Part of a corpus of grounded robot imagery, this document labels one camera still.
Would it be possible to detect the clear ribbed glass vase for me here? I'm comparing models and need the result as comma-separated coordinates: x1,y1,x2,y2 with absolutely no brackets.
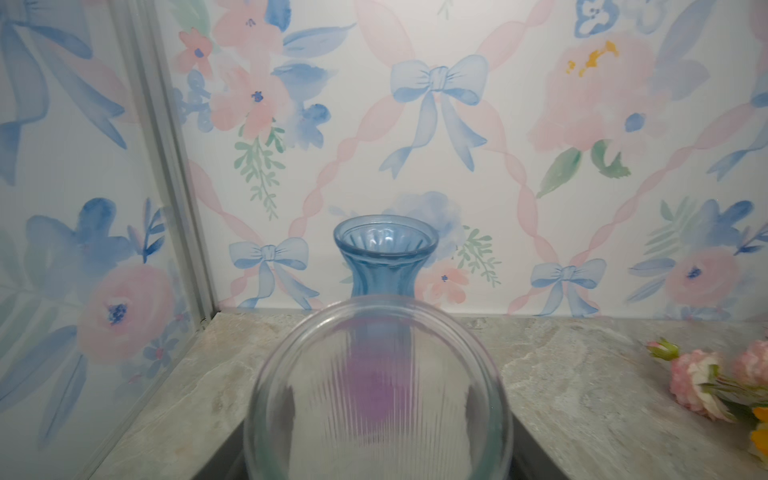
244,296,513,479

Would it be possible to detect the pink rose stem with leaves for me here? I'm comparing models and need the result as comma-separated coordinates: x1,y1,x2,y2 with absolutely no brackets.
645,338,767,425

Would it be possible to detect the blue purple glass vase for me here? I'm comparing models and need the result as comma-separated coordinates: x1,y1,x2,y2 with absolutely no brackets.
334,214,439,434

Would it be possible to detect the left aluminium corner post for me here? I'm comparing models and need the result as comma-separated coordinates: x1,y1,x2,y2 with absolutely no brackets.
108,1,218,329

